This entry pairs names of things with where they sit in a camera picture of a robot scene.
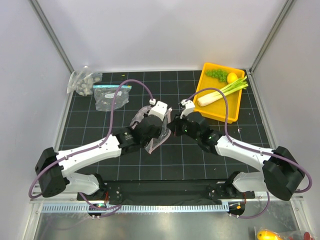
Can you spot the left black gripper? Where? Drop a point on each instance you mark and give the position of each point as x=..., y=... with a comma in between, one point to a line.
x=156, y=135

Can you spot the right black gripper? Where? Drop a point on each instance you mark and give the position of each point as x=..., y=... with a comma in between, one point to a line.
x=175, y=125

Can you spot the pink zip top bag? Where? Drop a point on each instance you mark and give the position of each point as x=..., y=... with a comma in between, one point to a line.
x=165, y=131

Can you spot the green leek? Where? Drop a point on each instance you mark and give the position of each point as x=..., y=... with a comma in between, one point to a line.
x=229, y=89

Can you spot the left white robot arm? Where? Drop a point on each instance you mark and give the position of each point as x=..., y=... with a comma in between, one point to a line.
x=56, y=172

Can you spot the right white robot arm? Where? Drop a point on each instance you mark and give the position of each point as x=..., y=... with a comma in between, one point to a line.
x=277, y=171

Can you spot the blue zip top bag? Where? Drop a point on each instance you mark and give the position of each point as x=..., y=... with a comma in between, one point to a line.
x=104, y=94

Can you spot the clear bag with round pieces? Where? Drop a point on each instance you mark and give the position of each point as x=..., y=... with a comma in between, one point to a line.
x=82, y=81

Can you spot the yellow plastic tray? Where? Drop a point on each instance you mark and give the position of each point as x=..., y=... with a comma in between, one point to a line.
x=226, y=108

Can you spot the black grid mat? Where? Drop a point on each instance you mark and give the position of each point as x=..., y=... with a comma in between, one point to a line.
x=179, y=158

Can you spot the green grape bunch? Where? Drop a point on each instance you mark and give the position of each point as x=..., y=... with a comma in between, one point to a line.
x=219, y=74

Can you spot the yellow lemon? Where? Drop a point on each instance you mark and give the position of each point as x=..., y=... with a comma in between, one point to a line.
x=231, y=78

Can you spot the yellow toy fruit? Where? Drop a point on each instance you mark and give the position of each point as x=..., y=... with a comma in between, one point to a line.
x=265, y=234

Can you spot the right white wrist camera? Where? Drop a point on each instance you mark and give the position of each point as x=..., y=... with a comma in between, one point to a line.
x=187, y=107

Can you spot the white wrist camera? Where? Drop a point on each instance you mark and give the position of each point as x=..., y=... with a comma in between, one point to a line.
x=187, y=107
x=159, y=110

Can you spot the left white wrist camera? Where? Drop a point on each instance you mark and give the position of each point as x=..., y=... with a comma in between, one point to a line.
x=159, y=110

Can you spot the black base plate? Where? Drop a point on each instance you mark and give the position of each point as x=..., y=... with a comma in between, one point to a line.
x=141, y=191

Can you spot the slotted cable duct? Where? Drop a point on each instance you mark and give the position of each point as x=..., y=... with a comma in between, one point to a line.
x=137, y=209

